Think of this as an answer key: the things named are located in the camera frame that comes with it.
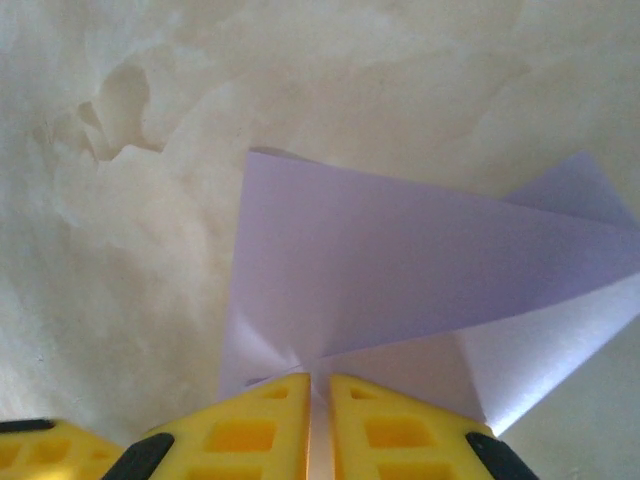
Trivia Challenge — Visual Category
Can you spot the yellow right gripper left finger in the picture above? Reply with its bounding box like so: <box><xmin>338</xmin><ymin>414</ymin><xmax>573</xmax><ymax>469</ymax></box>
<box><xmin>114</xmin><ymin>372</ymin><xmax>312</xmax><ymax>480</ymax></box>

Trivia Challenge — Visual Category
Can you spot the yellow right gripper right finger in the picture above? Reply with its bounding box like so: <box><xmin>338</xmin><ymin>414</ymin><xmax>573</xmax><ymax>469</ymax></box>
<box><xmin>327</xmin><ymin>373</ymin><xmax>544</xmax><ymax>480</ymax></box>

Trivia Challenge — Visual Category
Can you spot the lilac paper sheet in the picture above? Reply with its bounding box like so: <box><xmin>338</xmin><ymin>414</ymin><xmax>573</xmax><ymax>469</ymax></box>
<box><xmin>217</xmin><ymin>147</ymin><xmax>640</xmax><ymax>436</ymax></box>

